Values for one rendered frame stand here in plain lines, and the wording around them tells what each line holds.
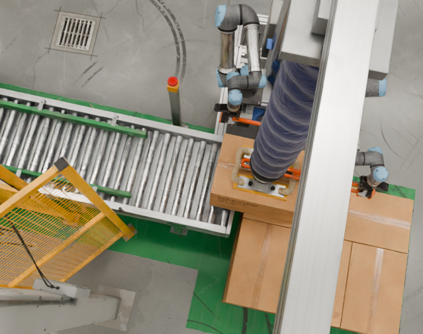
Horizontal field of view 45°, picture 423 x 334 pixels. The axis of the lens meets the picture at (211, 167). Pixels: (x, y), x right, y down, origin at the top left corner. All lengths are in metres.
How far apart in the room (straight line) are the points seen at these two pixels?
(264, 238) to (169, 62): 1.86
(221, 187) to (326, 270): 2.08
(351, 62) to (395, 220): 2.72
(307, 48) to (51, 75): 3.51
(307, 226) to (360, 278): 2.66
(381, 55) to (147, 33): 3.47
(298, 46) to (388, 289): 2.63
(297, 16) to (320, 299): 0.78
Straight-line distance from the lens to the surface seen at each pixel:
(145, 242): 4.17
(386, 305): 3.81
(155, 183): 3.68
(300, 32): 1.47
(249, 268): 3.60
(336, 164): 1.15
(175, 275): 4.13
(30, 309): 2.02
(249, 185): 3.10
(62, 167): 2.16
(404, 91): 4.86
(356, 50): 1.27
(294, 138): 2.14
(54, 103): 3.95
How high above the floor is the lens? 4.12
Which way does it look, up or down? 75 degrees down
